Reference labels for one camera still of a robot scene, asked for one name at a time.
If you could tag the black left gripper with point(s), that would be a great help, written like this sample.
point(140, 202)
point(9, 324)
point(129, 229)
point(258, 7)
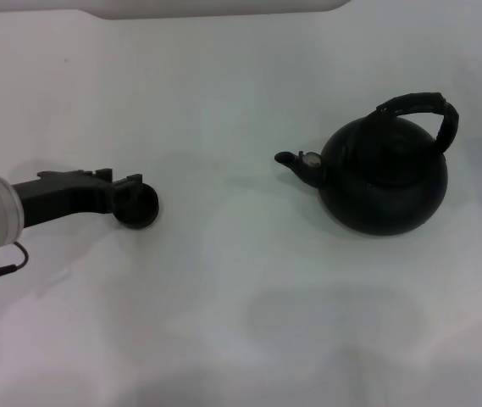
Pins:
point(54, 195)

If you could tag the dark brown small teacup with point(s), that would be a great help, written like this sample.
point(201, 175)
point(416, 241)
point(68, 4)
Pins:
point(143, 212)

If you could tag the black round teapot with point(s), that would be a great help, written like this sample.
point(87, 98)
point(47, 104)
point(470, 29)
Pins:
point(384, 191)

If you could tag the white rounded panel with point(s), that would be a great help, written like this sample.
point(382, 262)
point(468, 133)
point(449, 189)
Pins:
point(223, 6)

